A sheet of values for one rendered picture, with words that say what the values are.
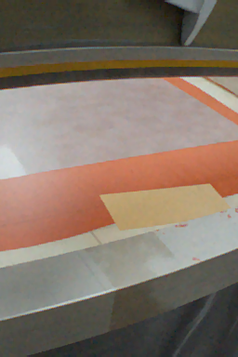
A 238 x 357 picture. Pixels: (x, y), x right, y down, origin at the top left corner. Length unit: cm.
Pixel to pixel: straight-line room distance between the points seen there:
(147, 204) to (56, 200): 7
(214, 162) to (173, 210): 11
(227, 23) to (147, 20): 8
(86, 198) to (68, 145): 9
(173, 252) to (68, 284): 7
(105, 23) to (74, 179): 14
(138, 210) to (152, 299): 11
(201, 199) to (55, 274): 18
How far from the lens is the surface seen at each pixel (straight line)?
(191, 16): 34
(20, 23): 29
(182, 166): 44
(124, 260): 26
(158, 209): 37
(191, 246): 28
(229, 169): 45
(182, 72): 38
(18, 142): 45
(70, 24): 30
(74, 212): 35
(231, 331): 66
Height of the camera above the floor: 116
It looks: 30 degrees down
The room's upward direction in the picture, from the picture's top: 8 degrees clockwise
